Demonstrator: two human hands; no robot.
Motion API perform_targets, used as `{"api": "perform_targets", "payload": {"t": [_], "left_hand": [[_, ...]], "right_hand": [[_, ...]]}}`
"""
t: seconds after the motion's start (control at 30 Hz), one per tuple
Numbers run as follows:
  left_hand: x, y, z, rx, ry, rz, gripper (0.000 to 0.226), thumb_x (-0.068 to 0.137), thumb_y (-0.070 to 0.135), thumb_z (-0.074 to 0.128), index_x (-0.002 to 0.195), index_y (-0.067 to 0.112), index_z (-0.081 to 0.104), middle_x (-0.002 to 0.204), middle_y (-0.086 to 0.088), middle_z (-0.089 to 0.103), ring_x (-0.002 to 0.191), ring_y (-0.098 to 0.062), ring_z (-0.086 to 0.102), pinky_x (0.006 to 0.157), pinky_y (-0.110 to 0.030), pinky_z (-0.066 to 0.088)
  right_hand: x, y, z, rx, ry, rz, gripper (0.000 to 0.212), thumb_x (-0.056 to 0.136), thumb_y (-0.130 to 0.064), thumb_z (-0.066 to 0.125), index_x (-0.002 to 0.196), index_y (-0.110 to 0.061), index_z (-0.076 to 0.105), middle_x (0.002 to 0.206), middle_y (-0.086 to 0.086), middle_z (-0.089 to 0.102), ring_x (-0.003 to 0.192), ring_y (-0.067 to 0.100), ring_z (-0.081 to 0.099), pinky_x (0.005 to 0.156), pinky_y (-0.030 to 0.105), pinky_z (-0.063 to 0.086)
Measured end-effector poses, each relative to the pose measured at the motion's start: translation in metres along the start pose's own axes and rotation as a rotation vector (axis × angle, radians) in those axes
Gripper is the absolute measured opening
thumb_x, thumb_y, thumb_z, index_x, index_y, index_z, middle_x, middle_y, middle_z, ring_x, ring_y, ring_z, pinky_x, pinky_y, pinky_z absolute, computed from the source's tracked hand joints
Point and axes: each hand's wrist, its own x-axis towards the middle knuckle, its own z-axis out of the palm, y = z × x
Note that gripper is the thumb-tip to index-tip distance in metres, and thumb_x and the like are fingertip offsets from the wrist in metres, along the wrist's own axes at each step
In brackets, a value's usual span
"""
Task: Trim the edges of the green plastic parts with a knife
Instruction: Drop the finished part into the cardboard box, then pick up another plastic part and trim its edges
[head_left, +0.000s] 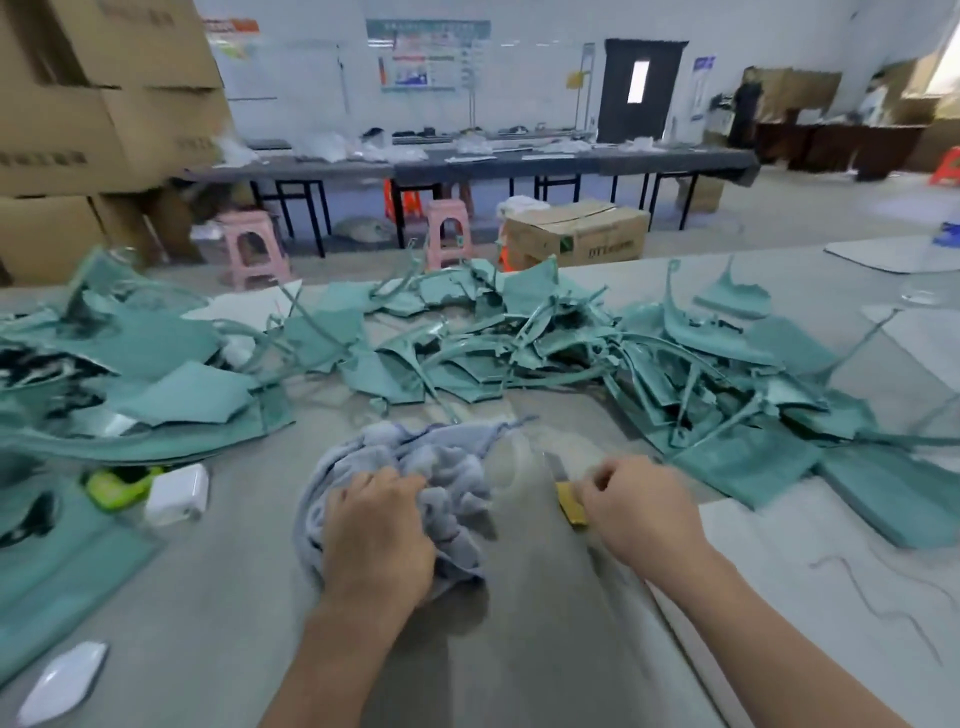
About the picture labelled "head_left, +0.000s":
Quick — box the person's left hand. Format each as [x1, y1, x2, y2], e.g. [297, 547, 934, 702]
[322, 468, 440, 609]

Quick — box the person's right hand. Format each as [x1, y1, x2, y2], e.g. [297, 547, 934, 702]
[582, 454, 714, 587]

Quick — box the yellow-handled deburring knife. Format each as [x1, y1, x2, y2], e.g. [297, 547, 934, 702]
[544, 450, 591, 530]

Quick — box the grey-blue wiping cloth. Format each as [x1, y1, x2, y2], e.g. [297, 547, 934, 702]
[292, 417, 519, 605]

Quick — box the pile of green plastic parts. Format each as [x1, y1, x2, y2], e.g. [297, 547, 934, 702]
[0, 247, 960, 684]

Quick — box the brown cardboard box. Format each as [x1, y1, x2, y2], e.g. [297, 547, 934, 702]
[502, 199, 651, 272]

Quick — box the stack of brown cardboard boxes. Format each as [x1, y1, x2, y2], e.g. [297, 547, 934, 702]
[0, 0, 234, 287]

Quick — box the person's right forearm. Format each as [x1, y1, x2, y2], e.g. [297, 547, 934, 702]
[652, 540, 909, 728]

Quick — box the person's left forearm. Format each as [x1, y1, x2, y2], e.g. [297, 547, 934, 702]
[262, 585, 429, 728]

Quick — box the white power adapter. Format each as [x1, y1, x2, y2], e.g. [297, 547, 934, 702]
[144, 462, 212, 528]

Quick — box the white foam sheet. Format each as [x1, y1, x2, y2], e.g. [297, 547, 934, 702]
[690, 477, 960, 728]

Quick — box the green and yellow gadget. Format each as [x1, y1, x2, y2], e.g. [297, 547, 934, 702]
[84, 465, 164, 512]

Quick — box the white paper sheet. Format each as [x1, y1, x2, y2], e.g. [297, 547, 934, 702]
[183, 280, 302, 369]

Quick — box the pink plastic stool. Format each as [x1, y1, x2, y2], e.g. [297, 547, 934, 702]
[214, 208, 294, 291]
[423, 199, 476, 272]

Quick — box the orange object under table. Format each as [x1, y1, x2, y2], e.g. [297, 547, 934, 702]
[382, 177, 426, 227]

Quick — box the white oval plastic piece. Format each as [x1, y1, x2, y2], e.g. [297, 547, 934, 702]
[18, 640, 110, 728]

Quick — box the long grey work table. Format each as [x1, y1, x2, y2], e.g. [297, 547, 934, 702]
[180, 141, 762, 257]

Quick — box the heap of clear plastic bags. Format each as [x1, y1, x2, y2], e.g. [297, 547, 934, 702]
[217, 129, 437, 165]

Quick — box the dark door with window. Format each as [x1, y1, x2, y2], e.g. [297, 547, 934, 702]
[598, 39, 690, 146]

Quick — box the colourful wall poster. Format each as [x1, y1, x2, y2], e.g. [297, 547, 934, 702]
[379, 42, 470, 95]

